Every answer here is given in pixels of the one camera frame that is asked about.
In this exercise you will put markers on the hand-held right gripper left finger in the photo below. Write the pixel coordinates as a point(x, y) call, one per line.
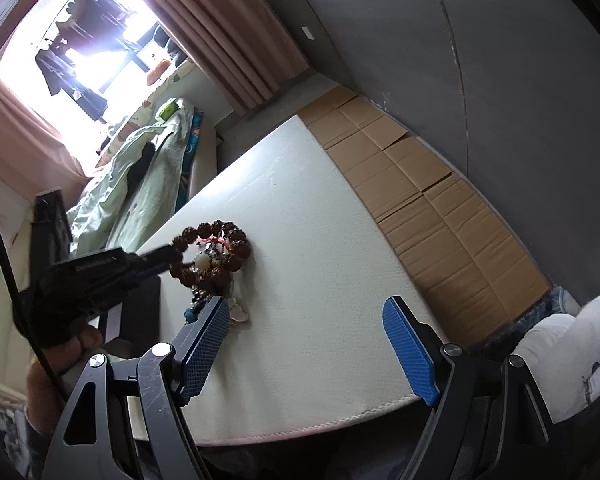
point(207, 340)

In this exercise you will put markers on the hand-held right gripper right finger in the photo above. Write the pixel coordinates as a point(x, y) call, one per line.
point(410, 350)

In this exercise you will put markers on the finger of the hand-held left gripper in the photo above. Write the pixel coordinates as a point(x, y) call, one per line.
point(162, 260)

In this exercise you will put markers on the white heart pendant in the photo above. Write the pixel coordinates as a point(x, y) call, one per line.
point(239, 315)

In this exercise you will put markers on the black jewelry box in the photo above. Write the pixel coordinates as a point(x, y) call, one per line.
point(135, 310)

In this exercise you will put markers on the person's left hand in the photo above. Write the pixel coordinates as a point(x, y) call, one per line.
point(45, 390)

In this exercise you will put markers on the light green quilt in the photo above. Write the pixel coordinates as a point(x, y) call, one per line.
point(115, 195)

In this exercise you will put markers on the black cloth item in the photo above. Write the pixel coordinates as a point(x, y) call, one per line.
point(141, 162)

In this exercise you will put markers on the white bed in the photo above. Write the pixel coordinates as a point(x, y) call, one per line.
point(202, 155)

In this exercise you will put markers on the white garment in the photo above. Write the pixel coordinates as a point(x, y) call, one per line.
point(560, 360)

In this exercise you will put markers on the brown cardboard floor covering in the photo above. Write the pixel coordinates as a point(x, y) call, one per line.
point(430, 200)

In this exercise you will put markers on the small green box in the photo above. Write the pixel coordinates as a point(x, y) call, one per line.
point(169, 108)

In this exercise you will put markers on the grey fuzzy cloth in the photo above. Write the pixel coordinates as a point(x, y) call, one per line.
point(562, 300)

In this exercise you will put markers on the pink curtain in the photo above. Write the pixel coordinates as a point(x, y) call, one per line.
point(220, 35)
point(25, 125)

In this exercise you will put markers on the dark hanging garment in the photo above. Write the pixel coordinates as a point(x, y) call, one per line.
point(91, 100)
point(52, 70)
point(102, 10)

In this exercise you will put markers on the orange item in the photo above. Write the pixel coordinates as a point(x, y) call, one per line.
point(159, 70)

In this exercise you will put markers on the black furniture frame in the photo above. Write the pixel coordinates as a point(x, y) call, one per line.
point(50, 215)

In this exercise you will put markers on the white wall switch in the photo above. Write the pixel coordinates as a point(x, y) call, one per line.
point(307, 32)

